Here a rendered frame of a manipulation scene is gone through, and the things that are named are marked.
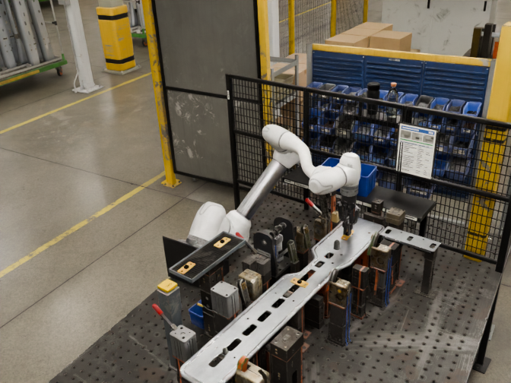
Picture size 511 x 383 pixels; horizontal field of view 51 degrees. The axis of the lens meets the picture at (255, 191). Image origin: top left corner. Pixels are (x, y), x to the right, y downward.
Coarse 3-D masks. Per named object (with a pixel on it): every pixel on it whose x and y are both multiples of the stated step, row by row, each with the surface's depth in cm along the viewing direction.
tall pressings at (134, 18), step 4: (128, 0) 1141; (136, 0) 1127; (140, 0) 1128; (132, 4) 1146; (136, 4) 1130; (140, 4) 1130; (132, 8) 1149; (136, 8) 1133; (132, 12) 1151; (132, 16) 1153; (136, 16) 1158; (140, 16) 1141; (132, 20) 1156; (136, 20) 1160; (140, 20) 1144; (132, 24) 1159; (136, 24) 1163; (140, 24) 1149; (144, 24) 1151
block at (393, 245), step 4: (384, 240) 279; (384, 244) 276; (388, 244) 276; (392, 244) 276; (396, 244) 275; (392, 248) 272; (396, 248) 273; (392, 252) 272; (396, 252) 274; (392, 256) 273; (396, 256) 276; (392, 260) 274; (396, 260) 278; (392, 264) 276; (392, 268) 279; (392, 272) 281; (388, 276) 281; (392, 276) 281; (392, 280) 283; (392, 284) 285; (388, 288) 284; (392, 288) 286; (392, 292) 285
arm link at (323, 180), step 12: (288, 132) 291; (288, 144) 287; (300, 144) 282; (300, 156) 274; (312, 168) 259; (324, 168) 253; (336, 168) 254; (312, 180) 249; (324, 180) 247; (336, 180) 250; (324, 192) 249
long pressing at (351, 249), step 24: (360, 240) 276; (312, 264) 260; (336, 264) 259; (288, 288) 245; (312, 288) 244; (264, 312) 232; (288, 312) 230; (216, 336) 219; (240, 336) 219; (264, 336) 218; (192, 360) 208
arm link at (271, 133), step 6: (270, 126) 299; (276, 126) 297; (264, 132) 301; (270, 132) 296; (276, 132) 293; (282, 132) 292; (264, 138) 303; (270, 138) 296; (276, 138) 292; (270, 144) 304; (276, 144) 294; (282, 150) 302
